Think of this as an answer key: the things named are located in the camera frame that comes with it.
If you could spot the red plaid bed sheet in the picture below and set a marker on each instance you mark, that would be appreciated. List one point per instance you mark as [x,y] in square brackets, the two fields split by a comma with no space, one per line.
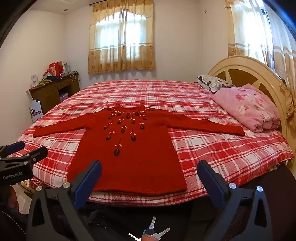
[208,150]

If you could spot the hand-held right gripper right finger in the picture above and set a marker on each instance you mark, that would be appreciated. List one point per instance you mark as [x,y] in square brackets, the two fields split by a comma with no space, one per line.
[208,183]

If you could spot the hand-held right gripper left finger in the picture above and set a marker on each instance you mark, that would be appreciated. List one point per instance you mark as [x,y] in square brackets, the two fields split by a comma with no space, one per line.
[85,185]

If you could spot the beige floral window curtain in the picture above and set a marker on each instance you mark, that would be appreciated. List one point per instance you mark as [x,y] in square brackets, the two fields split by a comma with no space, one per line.
[104,58]

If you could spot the cream wooden headboard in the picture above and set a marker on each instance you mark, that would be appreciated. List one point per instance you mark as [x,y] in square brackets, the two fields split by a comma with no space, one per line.
[249,67]

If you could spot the dark curtain rod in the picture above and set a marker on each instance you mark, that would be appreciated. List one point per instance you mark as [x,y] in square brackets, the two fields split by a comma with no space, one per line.
[104,2]

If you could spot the grey patterned pillow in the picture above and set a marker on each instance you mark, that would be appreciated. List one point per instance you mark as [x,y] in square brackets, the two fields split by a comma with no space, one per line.
[212,83]

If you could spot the white card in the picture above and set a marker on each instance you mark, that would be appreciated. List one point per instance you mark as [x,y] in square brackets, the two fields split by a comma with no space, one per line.
[34,80]

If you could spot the bunch of keys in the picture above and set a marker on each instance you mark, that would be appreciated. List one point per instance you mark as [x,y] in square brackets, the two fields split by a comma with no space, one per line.
[151,228]

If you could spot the brown wooden desk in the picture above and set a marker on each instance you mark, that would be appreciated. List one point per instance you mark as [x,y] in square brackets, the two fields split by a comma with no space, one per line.
[46,92]

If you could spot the beige sheer window curtain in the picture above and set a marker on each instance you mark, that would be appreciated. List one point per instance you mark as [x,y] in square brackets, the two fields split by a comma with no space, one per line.
[254,30]

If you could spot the red knitted sweater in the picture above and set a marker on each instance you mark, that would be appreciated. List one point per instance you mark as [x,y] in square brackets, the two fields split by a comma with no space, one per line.
[129,166]

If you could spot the pink floral quilt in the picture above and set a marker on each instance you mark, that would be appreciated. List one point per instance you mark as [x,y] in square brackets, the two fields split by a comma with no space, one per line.
[249,109]

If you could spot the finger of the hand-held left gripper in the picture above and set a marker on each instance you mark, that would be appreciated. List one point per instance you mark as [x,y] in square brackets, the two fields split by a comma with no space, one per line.
[38,154]
[15,146]

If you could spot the white paper bag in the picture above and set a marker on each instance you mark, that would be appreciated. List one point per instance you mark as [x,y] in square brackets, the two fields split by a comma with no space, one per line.
[35,112]

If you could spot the red gift bag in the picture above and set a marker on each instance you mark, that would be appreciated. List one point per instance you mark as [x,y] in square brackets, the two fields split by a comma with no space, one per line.
[55,69]

